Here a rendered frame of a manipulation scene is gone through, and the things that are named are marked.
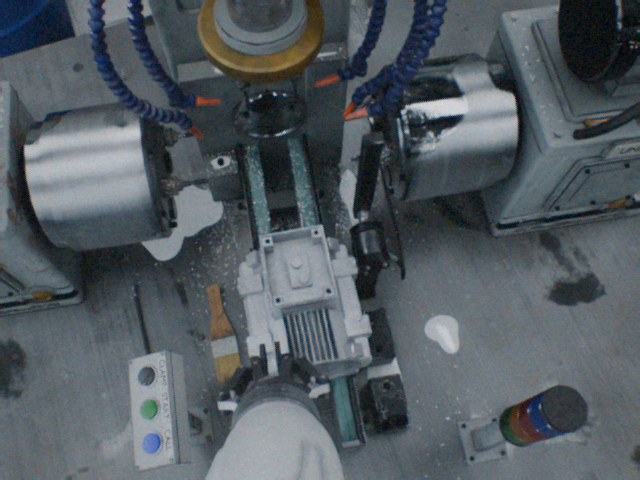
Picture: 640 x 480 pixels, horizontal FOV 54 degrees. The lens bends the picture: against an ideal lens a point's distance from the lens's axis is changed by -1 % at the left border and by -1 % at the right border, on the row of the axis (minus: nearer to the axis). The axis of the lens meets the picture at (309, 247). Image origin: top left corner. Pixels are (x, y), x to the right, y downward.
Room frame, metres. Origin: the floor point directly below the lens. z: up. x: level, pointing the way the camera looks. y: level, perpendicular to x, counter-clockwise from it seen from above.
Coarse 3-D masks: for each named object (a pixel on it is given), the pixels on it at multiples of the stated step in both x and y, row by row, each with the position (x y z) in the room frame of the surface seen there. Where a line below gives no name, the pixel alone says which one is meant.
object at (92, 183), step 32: (32, 128) 0.58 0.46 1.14; (64, 128) 0.57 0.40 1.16; (96, 128) 0.57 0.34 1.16; (128, 128) 0.56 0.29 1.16; (160, 128) 0.62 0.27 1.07; (32, 160) 0.51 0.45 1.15; (64, 160) 0.51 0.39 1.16; (96, 160) 0.51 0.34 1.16; (128, 160) 0.51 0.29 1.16; (160, 160) 0.57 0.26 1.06; (32, 192) 0.47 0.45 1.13; (64, 192) 0.46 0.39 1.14; (96, 192) 0.46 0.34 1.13; (128, 192) 0.47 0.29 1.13; (160, 192) 0.49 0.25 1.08; (64, 224) 0.43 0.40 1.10; (96, 224) 0.43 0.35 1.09; (128, 224) 0.43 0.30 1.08; (160, 224) 0.44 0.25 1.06
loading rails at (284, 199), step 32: (256, 160) 0.65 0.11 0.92; (288, 160) 0.69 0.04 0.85; (256, 192) 0.57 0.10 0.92; (288, 192) 0.61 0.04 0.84; (320, 192) 0.62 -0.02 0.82; (256, 224) 0.50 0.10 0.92; (320, 224) 0.50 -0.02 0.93; (352, 384) 0.19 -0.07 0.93; (352, 416) 0.14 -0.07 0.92; (352, 448) 0.09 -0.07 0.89
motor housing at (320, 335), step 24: (264, 288) 0.32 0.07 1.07; (336, 288) 0.32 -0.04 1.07; (264, 312) 0.28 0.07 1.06; (312, 312) 0.27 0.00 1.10; (336, 312) 0.28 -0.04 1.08; (360, 312) 0.29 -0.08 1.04; (288, 336) 0.24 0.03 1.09; (312, 336) 0.24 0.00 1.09; (336, 336) 0.24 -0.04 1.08; (312, 360) 0.20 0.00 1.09; (336, 360) 0.20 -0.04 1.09; (360, 360) 0.21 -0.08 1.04
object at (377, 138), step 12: (372, 144) 0.48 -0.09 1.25; (360, 156) 0.49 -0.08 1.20; (372, 156) 0.48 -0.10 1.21; (360, 168) 0.48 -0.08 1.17; (372, 168) 0.48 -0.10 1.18; (360, 180) 0.48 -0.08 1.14; (372, 180) 0.48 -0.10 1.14; (360, 192) 0.48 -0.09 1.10; (372, 192) 0.48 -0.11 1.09; (360, 204) 0.48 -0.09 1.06
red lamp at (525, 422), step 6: (528, 402) 0.12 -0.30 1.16; (522, 408) 0.12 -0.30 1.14; (528, 408) 0.12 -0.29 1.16; (522, 414) 0.11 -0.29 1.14; (528, 414) 0.11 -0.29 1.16; (522, 420) 0.10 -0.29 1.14; (528, 420) 0.10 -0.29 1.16; (522, 426) 0.10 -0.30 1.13; (528, 426) 0.09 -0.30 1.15; (528, 432) 0.09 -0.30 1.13; (534, 432) 0.09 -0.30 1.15; (534, 438) 0.08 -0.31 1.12; (540, 438) 0.08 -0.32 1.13; (546, 438) 0.08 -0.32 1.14
